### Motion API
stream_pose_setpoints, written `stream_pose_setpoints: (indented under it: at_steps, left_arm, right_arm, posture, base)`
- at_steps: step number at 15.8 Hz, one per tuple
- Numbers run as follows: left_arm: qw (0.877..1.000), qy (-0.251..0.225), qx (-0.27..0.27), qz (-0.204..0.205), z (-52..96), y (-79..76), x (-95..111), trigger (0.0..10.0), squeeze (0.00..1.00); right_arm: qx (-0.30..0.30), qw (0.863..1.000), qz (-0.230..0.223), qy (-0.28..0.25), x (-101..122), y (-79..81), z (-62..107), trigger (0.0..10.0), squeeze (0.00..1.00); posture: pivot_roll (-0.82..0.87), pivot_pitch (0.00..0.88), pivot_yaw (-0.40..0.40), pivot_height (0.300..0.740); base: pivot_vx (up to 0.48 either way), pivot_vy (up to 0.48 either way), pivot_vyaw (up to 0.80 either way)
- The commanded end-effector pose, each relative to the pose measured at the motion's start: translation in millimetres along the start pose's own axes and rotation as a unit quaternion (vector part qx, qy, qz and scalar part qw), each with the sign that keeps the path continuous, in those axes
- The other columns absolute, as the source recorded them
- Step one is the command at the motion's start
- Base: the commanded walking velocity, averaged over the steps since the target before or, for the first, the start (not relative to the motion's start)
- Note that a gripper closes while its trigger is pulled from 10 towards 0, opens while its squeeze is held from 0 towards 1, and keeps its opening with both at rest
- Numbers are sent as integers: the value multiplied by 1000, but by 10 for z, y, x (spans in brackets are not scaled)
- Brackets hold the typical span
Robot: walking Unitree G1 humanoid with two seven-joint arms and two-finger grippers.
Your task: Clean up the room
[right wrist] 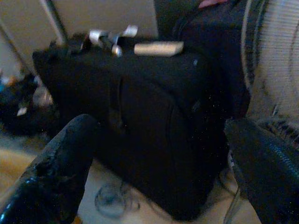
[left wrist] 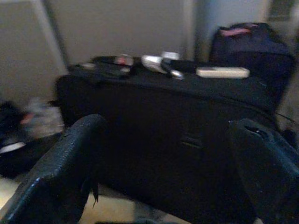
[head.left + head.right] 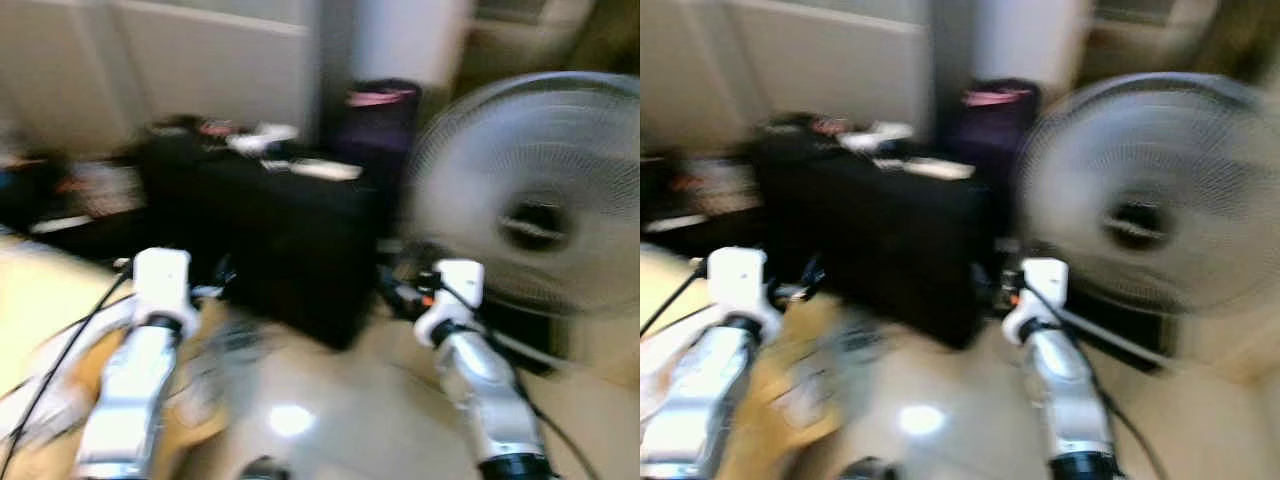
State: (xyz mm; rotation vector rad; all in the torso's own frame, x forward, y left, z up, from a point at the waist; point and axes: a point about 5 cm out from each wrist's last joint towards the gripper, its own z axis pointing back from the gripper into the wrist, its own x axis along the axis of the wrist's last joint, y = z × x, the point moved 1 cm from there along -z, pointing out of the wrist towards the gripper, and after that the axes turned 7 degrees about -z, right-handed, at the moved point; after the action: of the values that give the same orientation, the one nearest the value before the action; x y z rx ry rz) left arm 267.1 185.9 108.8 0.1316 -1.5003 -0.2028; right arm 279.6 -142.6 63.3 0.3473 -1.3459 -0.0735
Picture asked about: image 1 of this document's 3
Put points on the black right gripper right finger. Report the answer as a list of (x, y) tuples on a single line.
[(268, 177)]

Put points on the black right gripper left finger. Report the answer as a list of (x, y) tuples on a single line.
[(53, 175)]

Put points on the clear round plastic lid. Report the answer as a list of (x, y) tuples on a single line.
[(105, 200)]

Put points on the dark clutter pile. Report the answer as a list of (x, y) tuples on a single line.
[(21, 98)]

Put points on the black fabric bag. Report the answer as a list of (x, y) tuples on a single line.
[(151, 116)]

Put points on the silver metal fitting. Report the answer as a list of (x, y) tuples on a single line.
[(116, 50), (95, 36), (130, 31)]

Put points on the black fabric backpack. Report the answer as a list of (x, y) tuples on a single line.
[(210, 28)]

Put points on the grey flat block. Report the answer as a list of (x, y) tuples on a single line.
[(158, 49)]

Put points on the pink cloth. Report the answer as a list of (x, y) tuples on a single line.
[(210, 3)]

